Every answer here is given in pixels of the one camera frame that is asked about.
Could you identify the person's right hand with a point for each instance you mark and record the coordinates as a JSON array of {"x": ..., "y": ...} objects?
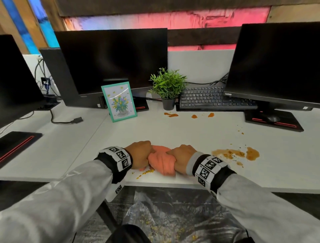
[{"x": 183, "y": 159}]

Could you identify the person's left hand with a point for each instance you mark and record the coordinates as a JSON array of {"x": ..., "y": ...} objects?
[{"x": 137, "y": 154}]

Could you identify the person's right fingers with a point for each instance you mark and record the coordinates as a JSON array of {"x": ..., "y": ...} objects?
[{"x": 171, "y": 154}]

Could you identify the person's left fingers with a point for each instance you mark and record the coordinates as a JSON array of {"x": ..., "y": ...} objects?
[{"x": 149, "y": 149}]

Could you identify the orange cleaning cloth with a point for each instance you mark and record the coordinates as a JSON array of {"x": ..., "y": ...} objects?
[{"x": 162, "y": 161}]

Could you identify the person's right forearm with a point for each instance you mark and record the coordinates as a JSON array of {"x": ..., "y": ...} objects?
[{"x": 270, "y": 207}]

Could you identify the person's left forearm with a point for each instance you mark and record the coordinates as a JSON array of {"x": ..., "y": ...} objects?
[{"x": 57, "y": 200}]

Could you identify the yellow food crumbs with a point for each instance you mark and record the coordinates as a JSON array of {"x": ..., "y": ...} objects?
[{"x": 147, "y": 172}]

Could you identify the left wristband with square markers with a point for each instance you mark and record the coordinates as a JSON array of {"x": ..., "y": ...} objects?
[{"x": 120, "y": 157}]

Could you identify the wristband with square markers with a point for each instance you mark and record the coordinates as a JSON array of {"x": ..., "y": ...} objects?
[
  {"x": 210, "y": 169},
  {"x": 120, "y": 157}
]

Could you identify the right wristband with square markers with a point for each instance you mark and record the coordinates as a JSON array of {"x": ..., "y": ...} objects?
[{"x": 210, "y": 169}]

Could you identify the teal framed flower picture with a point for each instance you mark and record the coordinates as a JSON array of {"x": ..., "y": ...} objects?
[{"x": 119, "y": 102}]

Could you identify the clear plastic bag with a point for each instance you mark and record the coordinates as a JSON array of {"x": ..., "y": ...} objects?
[{"x": 180, "y": 215}]

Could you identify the black computer keyboard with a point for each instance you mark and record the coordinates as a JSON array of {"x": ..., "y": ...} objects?
[{"x": 205, "y": 99}]

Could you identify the small green potted plant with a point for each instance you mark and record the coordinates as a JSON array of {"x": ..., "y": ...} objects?
[{"x": 168, "y": 85}]

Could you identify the black table leg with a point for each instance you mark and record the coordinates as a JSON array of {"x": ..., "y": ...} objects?
[{"x": 106, "y": 215}]

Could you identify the large orange sauce spill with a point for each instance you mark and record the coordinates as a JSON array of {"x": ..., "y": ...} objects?
[{"x": 251, "y": 154}]

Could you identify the white desk divider panel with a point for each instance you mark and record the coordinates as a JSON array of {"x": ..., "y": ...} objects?
[{"x": 200, "y": 65}]

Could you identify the black computer monitor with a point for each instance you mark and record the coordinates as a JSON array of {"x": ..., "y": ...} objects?
[
  {"x": 15, "y": 82},
  {"x": 277, "y": 62},
  {"x": 57, "y": 80},
  {"x": 115, "y": 60}
]

